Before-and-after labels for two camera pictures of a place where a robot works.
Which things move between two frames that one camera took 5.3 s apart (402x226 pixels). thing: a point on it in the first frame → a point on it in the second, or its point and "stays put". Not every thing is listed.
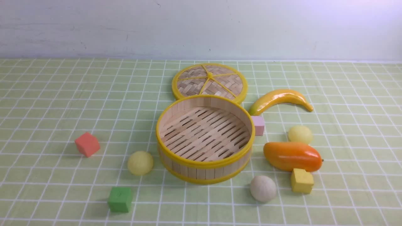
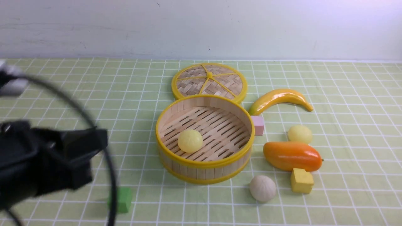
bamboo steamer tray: x=203 y=139 stays put
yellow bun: x=140 y=163 → x=190 y=141
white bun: x=263 y=188 stays put
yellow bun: x=300 y=133 stays put
